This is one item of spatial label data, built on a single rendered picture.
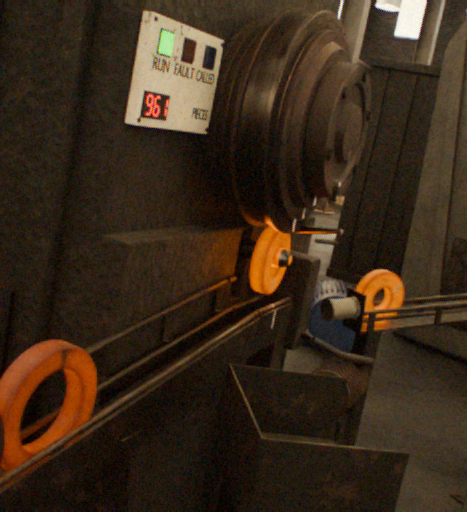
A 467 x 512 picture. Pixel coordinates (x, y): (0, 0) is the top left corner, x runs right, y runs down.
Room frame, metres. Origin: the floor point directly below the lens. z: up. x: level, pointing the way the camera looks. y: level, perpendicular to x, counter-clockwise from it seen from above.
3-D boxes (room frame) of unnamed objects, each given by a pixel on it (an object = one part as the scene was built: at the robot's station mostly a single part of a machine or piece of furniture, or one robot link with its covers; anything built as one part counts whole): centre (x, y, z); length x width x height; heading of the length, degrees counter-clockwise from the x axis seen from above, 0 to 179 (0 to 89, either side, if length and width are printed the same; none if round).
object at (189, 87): (1.30, 0.16, 1.15); 0.26 x 0.02 x 0.18; 157
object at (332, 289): (3.80, -0.58, 0.17); 0.57 x 0.31 x 0.34; 177
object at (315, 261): (1.79, -0.16, 0.68); 0.11 x 0.08 x 0.24; 67
